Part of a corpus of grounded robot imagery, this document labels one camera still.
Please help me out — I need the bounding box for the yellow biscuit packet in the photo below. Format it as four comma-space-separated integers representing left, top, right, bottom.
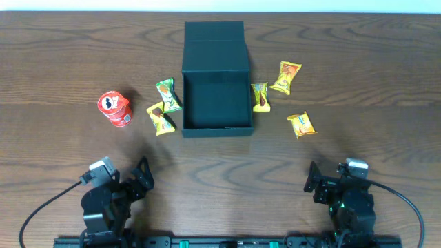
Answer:
286, 111, 317, 139

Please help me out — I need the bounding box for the red Pringles can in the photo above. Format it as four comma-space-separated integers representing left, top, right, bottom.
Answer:
97, 91, 132, 127

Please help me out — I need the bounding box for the yellow-green snack packet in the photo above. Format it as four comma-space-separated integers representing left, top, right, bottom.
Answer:
251, 82, 271, 112

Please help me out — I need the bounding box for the yellow orange snack packet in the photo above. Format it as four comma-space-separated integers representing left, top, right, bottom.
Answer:
270, 61, 302, 95

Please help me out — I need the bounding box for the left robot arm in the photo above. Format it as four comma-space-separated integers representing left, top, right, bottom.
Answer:
80, 157, 154, 247

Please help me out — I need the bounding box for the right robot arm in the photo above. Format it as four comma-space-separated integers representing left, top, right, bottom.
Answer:
304, 158, 376, 247

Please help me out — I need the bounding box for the yellow chocolate snack packet left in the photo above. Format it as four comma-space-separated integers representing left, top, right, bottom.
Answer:
146, 102, 175, 136

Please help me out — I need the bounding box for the green snack packet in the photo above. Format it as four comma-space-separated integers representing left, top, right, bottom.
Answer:
156, 78, 182, 113

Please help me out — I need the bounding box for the dark green open box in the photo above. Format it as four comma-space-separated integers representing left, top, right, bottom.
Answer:
181, 21, 254, 138

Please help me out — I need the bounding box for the right black cable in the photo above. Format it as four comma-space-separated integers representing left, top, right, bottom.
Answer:
365, 178, 426, 248

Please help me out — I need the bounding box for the black cable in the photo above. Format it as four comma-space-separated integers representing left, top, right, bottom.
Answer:
19, 179, 84, 248
365, 178, 426, 248

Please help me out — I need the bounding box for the left black cable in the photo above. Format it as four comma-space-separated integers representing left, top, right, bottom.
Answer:
19, 179, 84, 248

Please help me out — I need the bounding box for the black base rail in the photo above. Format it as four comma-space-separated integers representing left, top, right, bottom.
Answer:
53, 236, 402, 248

